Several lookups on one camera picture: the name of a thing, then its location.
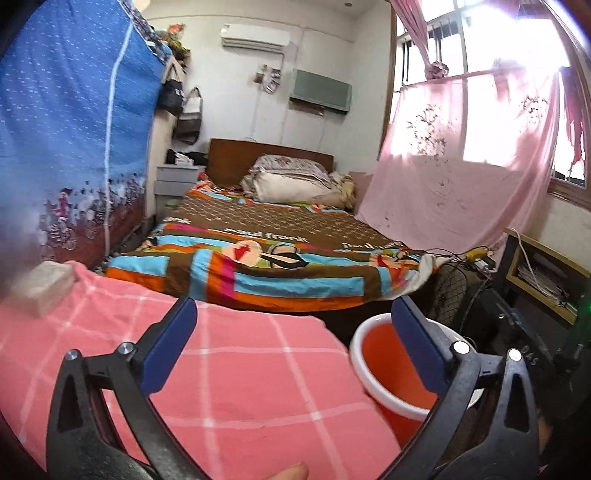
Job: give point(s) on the colourful brown bedspread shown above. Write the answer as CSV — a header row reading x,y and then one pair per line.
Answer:
x,y
277,240

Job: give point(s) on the wooden desk shelf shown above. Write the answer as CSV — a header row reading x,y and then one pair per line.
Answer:
x,y
545,258

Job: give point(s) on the grey nightstand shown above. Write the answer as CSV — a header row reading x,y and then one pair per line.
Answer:
x,y
178,184

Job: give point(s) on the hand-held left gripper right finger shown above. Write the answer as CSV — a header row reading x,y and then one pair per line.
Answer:
x,y
418,341

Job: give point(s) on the yellow power strip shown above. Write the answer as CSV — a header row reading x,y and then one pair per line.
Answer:
x,y
475,254

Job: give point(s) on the pink checked cloth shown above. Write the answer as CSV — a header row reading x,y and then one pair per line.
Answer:
x,y
231,369

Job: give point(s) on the wall socket with plugs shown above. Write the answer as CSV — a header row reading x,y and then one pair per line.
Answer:
x,y
268,76

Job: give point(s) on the blue printed wardrobe cloth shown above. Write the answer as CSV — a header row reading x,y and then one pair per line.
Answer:
x,y
60,115

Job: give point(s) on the grey handbag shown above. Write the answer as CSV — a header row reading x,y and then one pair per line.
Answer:
x,y
188,124

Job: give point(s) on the pink floral sheet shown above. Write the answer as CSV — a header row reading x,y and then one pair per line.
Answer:
x,y
461,184

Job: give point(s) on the white air conditioner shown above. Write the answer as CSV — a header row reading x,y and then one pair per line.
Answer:
x,y
254,37

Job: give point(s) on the wooden bed headboard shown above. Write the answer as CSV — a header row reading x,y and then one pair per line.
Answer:
x,y
231,157

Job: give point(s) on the artificial plant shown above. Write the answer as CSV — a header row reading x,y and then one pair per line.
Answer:
x,y
178,44

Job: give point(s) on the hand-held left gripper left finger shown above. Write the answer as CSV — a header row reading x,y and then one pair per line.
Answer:
x,y
168,346

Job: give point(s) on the pile of pillows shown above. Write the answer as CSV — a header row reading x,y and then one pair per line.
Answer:
x,y
291,184

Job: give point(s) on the black handbag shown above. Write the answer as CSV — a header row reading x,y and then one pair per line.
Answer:
x,y
171,97

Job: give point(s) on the thick old book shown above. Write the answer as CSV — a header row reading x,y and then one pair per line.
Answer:
x,y
44,288

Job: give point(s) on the pink window curtain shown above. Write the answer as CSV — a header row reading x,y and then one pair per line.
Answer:
x,y
415,32

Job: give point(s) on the black floor fan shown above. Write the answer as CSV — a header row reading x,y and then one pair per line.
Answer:
x,y
461,295

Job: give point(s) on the orange plastic bucket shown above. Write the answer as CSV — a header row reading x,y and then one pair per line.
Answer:
x,y
392,360

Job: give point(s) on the person's left hand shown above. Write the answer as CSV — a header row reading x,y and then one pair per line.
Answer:
x,y
284,471

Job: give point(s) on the black clothes pile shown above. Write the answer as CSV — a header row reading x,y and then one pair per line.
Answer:
x,y
194,158

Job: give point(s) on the window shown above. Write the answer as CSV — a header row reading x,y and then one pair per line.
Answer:
x,y
485,37

